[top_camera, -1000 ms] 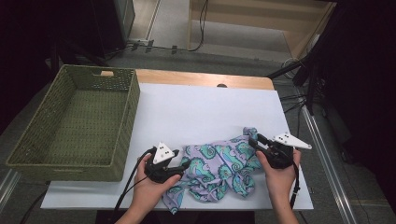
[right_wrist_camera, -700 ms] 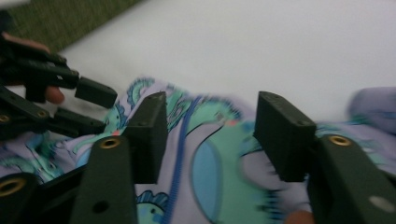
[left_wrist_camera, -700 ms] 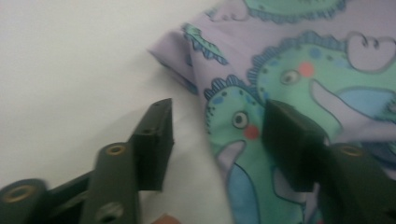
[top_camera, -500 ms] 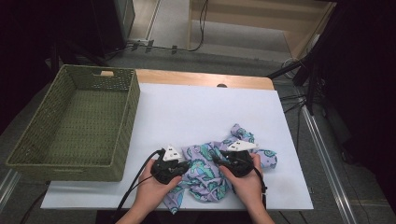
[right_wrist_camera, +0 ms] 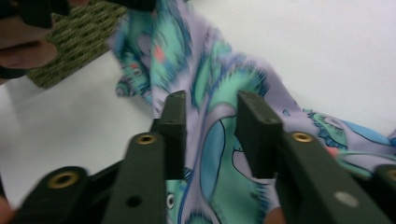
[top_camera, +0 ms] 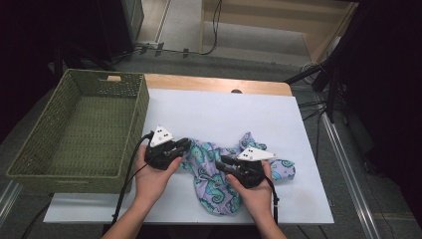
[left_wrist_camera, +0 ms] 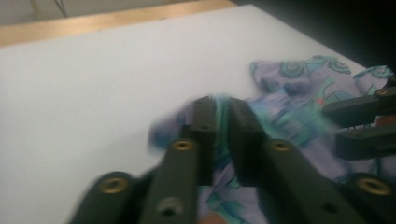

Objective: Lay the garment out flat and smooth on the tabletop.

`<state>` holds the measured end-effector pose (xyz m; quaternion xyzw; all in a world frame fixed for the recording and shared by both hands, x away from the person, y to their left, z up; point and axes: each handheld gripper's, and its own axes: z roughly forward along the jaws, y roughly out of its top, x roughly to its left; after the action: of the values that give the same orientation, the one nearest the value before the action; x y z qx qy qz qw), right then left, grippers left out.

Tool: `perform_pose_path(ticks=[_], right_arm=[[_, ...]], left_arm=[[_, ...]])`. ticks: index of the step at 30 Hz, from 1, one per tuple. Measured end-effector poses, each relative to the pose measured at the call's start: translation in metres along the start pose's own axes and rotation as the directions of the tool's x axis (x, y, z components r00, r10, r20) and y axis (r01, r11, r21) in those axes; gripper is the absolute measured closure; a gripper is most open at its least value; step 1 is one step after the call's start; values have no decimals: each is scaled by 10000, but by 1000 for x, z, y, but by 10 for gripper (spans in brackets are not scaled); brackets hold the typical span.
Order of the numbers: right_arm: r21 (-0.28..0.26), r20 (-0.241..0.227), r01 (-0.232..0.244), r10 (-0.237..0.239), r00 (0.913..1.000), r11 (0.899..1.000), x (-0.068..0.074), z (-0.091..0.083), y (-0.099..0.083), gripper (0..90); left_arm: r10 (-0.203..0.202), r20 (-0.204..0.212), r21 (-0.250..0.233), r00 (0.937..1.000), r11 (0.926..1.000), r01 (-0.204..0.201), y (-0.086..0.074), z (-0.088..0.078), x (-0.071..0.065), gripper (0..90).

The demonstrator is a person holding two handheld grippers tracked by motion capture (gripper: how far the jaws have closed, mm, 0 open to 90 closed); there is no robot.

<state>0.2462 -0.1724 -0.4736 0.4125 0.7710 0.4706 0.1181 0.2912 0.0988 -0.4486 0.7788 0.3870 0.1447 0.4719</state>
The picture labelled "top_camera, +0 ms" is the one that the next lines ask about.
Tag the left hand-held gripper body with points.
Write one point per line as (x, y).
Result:
(161, 136)

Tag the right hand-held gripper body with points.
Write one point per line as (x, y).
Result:
(255, 154)

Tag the seahorse print baby swimsuit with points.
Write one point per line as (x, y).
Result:
(212, 189)

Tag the green woven basket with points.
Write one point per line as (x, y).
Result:
(89, 132)

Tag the person's left hand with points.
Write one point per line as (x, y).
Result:
(152, 182)

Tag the person's right hand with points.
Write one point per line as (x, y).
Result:
(255, 199)

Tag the white table mat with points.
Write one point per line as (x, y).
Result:
(215, 113)

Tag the black tape strip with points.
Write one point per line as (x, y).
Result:
(185, 52)
(159, 49)
(144, 49)

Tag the black tripod stand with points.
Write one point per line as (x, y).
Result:
(331, 83)

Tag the dark cabinet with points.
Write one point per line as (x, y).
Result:
(112, 26)

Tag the light wooden shelf unit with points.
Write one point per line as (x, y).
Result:
(249, 16)

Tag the dark curtain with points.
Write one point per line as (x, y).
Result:
(391, 99)
(26, 49)

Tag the metal rail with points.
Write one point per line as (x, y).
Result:
(345, 166)
(8, 199)

